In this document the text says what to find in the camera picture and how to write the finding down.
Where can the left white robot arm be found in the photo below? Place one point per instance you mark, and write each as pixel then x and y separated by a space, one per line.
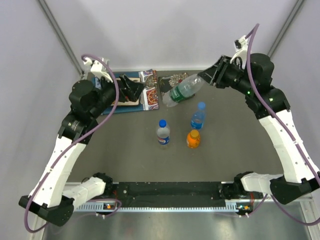
pixel 49 200

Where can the aluminium slotted rail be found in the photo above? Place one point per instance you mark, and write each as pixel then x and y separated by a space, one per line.
pixel 240 204

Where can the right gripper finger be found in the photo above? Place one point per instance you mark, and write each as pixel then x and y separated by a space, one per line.
pixel 218 65
pixel 209 75

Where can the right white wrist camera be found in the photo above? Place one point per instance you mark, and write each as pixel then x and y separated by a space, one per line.
pixel 241 50

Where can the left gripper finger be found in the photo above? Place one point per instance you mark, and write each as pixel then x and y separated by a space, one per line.
pixel 134 87
pixel 127 98

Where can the blue patterned placemat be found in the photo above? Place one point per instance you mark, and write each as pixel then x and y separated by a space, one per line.
pixel 148 99

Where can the orange juice bottle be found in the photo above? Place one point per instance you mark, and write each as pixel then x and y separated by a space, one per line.
pixel 193 139

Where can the left aluminium corner post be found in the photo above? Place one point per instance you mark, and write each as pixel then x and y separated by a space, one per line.
pixel 60 35

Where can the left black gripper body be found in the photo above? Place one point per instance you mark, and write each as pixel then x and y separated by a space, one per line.
pixel 123 92

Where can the green label water bottle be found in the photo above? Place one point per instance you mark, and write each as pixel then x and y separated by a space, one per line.
pixel 183 91

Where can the red-blue label water bottle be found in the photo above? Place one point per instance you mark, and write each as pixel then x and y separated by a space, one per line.
pixel 163 132

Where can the blue label water bottle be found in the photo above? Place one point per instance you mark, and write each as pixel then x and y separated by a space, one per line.
pixel 198 118

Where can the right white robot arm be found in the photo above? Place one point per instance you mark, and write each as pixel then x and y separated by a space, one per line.
pixel 298 177

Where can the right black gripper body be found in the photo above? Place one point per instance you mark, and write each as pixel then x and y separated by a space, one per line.
pixel 232 77

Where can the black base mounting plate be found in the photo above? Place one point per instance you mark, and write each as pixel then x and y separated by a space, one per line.
pixel 169 194

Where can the beige floral square plate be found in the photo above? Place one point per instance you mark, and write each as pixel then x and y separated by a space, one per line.
pixel 137 95

